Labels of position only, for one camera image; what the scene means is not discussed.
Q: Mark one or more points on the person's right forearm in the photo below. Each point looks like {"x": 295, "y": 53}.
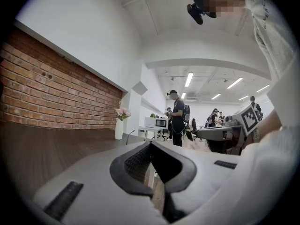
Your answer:
{"x": 269, "y": 125}

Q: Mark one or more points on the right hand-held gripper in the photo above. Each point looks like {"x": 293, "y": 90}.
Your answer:
{"x": 249, "y": 121}

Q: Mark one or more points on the black backpack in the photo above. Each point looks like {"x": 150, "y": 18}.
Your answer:
{"x": 186, "y": 115}

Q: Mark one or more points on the white ribbed vase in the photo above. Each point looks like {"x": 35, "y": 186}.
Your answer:
{"x": 119, "y": 130}

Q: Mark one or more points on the white microwave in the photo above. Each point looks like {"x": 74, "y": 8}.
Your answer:
{"x": 150, "y": 122}

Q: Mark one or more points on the white side table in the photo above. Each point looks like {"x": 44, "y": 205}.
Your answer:
{"x": 150, "y": 130}

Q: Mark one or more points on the group of ceiling strip lights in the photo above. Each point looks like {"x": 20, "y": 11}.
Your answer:
{"x": 189, "y": 80}

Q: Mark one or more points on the pink flower bouquet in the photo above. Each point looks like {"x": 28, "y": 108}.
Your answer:
{"x": 123, "y": 112}

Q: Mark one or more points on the black head-mounted camera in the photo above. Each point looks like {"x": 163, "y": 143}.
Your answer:
{"x": 195, "y": 13}

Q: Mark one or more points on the small green plant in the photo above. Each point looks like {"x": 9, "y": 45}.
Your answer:
{"x": 153, "y": 115}

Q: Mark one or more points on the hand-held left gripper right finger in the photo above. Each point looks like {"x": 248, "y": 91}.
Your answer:
{"x": 201, "y": 177}

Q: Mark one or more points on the person's white shirt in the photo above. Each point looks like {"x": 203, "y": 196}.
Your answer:
{"x": 269, "y": 32}

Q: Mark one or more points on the grey square wall panel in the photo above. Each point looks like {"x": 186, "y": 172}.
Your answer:
{"x": 140, "y": 88}

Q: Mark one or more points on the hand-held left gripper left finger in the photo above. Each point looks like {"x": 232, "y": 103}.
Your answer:
{"x": 93, "y": 184}

